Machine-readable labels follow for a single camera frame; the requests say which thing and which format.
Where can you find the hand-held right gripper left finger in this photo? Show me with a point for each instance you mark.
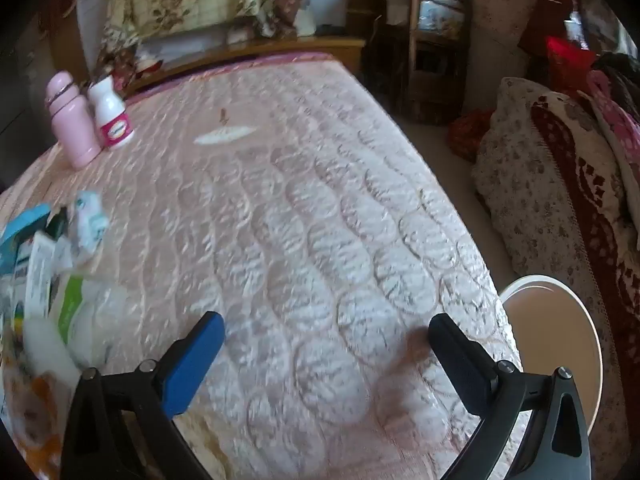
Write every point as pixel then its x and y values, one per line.
pixel 195 360

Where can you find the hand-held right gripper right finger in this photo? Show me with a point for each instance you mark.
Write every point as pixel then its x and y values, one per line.
pixel 460 360

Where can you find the white bucket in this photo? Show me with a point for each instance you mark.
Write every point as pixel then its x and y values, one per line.
pixel 550 330

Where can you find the white green plastic packet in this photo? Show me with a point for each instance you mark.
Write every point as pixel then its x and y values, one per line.
pixel 85 310

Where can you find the crumpled white teal wrapper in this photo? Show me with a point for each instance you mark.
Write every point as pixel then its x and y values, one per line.
pixel 90 225

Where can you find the orange printed packet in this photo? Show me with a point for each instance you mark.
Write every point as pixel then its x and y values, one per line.
pixel 30 410

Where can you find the floral red patterned blanket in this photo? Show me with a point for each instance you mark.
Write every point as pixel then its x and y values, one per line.
pixel 540 200

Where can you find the white green medicine box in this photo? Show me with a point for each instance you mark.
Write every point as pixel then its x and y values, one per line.
pixel 40 270

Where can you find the dark green small packet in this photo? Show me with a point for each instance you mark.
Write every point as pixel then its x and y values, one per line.
pixel 56 225

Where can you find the blue packet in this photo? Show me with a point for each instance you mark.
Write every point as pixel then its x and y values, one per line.
pixel 25 225

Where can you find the white oval mattress label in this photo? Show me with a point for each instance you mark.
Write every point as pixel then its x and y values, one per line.
pixel 222 136

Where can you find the white medicine bottle pink label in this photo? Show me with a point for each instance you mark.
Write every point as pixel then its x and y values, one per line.
pixel 112 115

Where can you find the pink floral clothing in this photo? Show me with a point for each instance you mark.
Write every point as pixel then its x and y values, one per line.
pixel 617 120

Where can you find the wooden rack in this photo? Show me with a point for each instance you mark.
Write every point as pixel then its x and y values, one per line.
pixel 415 60

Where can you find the dark clothing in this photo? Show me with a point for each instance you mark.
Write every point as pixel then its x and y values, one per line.
pixel 620 65

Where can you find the floral hanging cloth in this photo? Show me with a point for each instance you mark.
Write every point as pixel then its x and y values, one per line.
pixel 175 0

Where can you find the dark red hanging cloth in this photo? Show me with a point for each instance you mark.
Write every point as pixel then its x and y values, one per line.
pixel 545 5

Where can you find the wooden bed frame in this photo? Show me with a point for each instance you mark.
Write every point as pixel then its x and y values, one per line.
pixel 300 47

